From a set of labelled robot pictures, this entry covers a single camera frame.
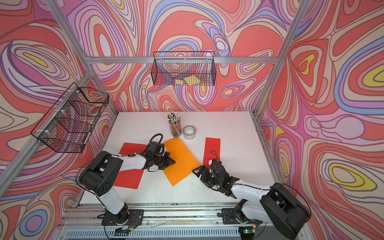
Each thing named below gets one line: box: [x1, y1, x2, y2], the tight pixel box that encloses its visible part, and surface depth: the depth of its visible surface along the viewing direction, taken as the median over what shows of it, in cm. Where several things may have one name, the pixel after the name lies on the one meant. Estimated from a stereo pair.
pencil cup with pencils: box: [167, 112, 183, 138], surface depth 96 cm
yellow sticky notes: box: [175, 75, 201, 86], surface depth 92 cm
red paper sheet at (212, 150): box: [203, 137, 221, 169], surface depth 103 cm
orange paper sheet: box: [163, 137, 201, 187], surface depth 95 cm
